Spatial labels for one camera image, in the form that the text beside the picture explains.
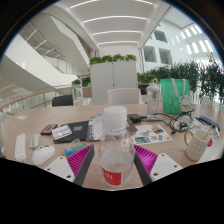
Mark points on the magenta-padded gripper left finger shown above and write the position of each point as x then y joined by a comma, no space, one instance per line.
78,160

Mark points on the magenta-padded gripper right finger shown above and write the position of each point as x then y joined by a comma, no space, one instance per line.
148,158

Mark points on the clear water bottle red label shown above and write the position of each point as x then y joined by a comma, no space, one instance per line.
116,153

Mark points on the small teal packet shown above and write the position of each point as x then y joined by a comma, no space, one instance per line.
75,149

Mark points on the colourful sticker sheet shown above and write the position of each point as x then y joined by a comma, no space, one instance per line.
150,134

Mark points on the black notebook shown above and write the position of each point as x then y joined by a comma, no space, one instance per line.
78,132

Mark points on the small white box pack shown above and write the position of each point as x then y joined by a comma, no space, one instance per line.
61,132

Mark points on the printed booklet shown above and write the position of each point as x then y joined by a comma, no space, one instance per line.
95,128

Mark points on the white computer mouse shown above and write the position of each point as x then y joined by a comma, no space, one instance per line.
42,154

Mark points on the black and red case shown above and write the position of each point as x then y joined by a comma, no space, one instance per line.
49,129

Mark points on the small black box device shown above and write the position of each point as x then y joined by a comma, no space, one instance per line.
135,117

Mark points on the small grey-white oval device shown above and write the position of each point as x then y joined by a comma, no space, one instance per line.
35,141

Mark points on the white power strip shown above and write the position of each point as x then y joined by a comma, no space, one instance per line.
20,147

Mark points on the tall clear drinking bottle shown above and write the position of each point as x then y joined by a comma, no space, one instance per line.
153,99

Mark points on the black chair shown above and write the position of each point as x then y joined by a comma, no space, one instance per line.
62,100

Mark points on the gold spoon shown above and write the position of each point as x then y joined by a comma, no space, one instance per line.
208,131

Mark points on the green tote bag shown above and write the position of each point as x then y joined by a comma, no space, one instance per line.
173,96

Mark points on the white chair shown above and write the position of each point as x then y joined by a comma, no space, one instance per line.
123,96

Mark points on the white paper slip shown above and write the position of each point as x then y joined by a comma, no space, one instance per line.
21,117

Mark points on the small brown planter with plants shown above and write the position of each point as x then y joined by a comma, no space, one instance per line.
86,81

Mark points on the low planter with green plants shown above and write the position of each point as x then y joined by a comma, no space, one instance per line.
146,77

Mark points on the white cabinet topped with plants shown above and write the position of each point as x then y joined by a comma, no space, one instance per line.
113,80

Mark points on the row of green potted trees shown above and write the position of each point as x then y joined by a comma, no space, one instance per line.
200,76

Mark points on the ceiling light strips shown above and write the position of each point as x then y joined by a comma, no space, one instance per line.
113,25

